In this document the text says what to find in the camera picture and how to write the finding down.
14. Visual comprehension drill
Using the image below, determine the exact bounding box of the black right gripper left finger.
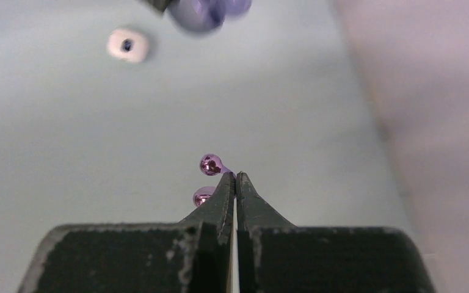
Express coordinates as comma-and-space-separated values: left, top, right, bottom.
18, 173, 235, 292

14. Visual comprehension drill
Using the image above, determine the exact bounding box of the purple earbud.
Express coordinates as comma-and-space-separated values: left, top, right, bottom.
192, 153, 232, 207

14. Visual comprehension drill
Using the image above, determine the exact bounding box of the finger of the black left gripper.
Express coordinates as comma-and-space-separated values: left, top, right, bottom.
141, 0, 175, 15

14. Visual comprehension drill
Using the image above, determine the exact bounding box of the purple oval charging case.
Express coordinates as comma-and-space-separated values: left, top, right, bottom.
167, 0, 252, 34

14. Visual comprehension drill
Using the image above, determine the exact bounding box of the white earbud charging case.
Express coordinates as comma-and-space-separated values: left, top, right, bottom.
106, 28, 150, 63

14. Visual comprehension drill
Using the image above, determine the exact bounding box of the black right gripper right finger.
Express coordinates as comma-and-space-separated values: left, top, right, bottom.
236, 172, 436, 292

